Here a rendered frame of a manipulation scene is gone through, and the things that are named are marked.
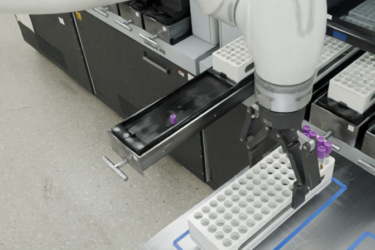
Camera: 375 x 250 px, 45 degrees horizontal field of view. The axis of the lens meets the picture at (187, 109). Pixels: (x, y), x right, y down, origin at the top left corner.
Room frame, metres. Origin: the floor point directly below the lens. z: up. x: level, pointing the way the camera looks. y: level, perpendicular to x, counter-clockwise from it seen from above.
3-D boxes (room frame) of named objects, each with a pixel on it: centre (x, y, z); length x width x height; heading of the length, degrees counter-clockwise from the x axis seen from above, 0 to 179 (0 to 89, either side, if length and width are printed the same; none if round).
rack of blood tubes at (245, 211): (0.52, -0.13, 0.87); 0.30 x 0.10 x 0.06; 126
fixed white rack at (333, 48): (1.03, -0.41, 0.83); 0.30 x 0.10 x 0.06; 128
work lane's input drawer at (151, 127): (0.97, -0.09, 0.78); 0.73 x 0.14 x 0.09; 128
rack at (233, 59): (1.08, -0.23, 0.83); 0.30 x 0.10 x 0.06; 128
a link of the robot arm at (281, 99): (0.54, -0.15, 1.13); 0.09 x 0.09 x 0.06
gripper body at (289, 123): (0.54, -0.15, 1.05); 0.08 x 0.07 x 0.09; 35
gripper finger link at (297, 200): (0.50, -0.18, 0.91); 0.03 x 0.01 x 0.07; 125
